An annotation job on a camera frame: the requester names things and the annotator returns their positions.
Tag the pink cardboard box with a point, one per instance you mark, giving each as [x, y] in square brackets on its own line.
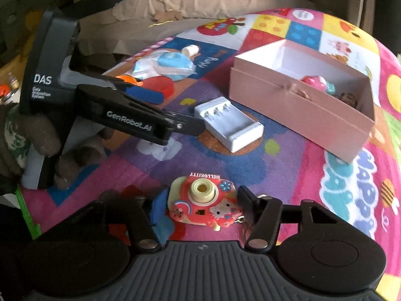
[297, 119]

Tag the small white bottle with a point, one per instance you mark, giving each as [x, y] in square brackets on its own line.
[191, 51]

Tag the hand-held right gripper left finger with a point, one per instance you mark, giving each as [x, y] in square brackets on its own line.
[159, 219]

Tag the person's left hand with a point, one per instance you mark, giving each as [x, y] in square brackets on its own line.
[40, 138]

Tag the blue white tissue packet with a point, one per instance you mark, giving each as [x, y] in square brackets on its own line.
[169, 65]

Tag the orange plastic toy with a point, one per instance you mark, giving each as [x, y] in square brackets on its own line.
[127, 79]

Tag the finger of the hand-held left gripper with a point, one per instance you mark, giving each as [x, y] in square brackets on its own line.
[131, 119]
[144, 95]

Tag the red plastic disc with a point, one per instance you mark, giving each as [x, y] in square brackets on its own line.
[163, 84]

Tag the pink pig toy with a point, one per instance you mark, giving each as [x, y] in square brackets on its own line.
[316, 83]

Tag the white battery charger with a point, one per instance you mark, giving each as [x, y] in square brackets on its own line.
[238, 134]

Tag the colourful cartoon play mat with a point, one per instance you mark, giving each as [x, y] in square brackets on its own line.
[282, 169]

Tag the pink toy camera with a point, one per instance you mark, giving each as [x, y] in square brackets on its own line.
[200, 207]

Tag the beige bed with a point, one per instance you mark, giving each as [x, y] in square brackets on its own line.
[131, 9]

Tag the metal can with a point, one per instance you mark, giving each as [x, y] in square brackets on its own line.
[9, 89]

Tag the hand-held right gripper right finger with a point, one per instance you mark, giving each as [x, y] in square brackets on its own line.
[250, 200]

